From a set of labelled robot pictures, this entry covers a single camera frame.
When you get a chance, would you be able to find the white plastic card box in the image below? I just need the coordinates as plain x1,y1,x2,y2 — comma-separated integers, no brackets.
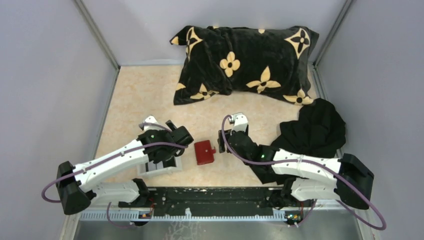
137,156,183,178

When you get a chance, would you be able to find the red card holder wallet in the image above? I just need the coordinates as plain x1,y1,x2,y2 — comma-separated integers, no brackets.
194,140,216,166

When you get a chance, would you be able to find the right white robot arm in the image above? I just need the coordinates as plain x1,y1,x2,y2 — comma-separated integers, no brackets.
218,130,374,210

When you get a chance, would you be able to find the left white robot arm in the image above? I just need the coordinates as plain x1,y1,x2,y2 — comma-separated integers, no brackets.
55,120,194,215

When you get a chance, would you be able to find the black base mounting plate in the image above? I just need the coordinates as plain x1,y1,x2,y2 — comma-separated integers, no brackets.
118,186,316,218

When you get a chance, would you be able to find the black cloth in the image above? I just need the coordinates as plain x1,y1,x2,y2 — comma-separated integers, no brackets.
245,97,347,186

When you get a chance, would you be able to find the black pillow with yellow flowers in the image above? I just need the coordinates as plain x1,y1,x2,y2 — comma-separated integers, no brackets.
169,25,320,106

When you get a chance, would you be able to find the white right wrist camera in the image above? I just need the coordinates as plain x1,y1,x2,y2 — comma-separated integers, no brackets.
229,112,249,134

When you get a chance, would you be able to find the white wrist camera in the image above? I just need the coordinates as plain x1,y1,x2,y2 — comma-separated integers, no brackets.
138,115,164,131
229,112,249,134

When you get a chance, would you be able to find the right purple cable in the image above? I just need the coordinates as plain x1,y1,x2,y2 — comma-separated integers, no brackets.
221,114,387,231

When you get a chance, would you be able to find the purple cable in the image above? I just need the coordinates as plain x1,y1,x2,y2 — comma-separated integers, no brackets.
41,122,188,204
221,114,387,231

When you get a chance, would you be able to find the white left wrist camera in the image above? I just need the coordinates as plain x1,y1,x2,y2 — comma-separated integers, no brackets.
138,115,164,131

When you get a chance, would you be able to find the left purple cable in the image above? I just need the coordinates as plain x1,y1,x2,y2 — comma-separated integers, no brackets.
41,122,188,204

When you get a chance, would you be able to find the white slotted cable duct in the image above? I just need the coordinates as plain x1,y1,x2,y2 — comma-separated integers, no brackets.
79,209,287,222

